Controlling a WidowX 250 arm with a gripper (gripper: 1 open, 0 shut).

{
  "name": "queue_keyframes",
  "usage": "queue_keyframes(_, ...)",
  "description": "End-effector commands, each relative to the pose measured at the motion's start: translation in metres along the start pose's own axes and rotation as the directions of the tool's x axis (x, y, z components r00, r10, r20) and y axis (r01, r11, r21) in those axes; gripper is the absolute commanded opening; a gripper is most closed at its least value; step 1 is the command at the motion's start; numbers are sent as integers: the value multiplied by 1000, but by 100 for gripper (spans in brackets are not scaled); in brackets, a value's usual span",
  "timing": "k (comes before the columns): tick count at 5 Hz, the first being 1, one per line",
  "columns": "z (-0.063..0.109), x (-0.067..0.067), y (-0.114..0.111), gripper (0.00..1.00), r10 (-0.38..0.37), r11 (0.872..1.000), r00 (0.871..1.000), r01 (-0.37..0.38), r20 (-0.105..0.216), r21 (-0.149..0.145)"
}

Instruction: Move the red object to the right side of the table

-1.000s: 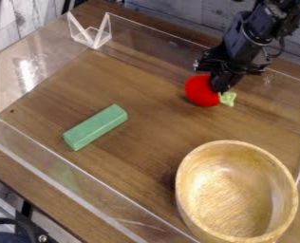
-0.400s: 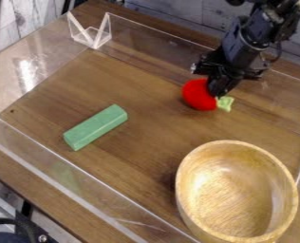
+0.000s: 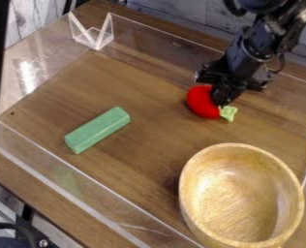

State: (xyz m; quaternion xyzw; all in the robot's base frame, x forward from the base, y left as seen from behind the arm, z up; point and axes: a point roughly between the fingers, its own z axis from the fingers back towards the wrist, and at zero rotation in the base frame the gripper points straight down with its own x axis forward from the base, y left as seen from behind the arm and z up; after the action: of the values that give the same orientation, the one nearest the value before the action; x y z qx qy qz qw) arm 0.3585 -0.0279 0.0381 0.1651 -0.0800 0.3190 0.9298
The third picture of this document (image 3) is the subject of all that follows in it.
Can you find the red plush tomato toy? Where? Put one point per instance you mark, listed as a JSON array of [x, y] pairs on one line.
[[200, 104]]

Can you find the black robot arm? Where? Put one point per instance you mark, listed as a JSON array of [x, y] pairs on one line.
[[254, 57]]

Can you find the green rectangular block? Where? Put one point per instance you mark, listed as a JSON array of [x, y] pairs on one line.
[[96, 129]]

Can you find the wooden bowl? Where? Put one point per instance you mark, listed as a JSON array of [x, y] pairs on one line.
[[240, 197]]

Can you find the clear acrylic corner bracket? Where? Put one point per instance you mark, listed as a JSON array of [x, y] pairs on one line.
[[92, 37]]

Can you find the clear acrylic barrier wall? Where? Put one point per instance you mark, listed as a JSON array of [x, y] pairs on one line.
[[111, 196]]

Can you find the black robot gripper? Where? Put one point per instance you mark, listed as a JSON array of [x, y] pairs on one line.
[[215, 71]]

